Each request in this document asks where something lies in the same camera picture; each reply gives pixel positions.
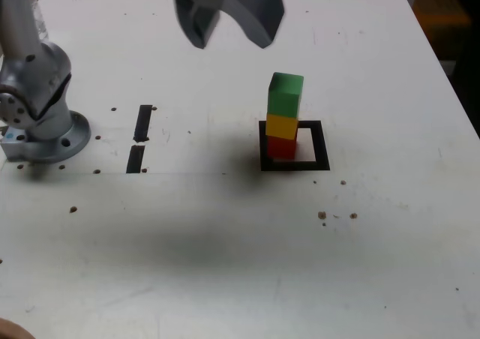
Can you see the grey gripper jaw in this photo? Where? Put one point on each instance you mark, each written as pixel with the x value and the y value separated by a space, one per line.
pixel 258 9
pixel 187 24

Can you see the green cube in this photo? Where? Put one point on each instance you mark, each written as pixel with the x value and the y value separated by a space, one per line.
pixel 283 99

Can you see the yellow cube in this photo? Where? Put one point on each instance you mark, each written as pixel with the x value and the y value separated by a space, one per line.
pixel 279 127

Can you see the red cube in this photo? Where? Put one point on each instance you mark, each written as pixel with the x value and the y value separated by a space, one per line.
pixel 281 147

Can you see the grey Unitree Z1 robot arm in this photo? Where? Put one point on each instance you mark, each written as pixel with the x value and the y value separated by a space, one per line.
pixel 41 91

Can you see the black tape square outline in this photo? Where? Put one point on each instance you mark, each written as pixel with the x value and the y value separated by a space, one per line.
pixel 322 147

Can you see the black tape strip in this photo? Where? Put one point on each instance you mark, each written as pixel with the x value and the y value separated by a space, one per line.
pixel 142 125

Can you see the clear plastic bottle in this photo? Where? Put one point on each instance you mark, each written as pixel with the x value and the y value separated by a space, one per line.
pixel 42 20

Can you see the orange background box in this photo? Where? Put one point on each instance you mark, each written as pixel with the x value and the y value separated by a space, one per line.
pixel 442 12

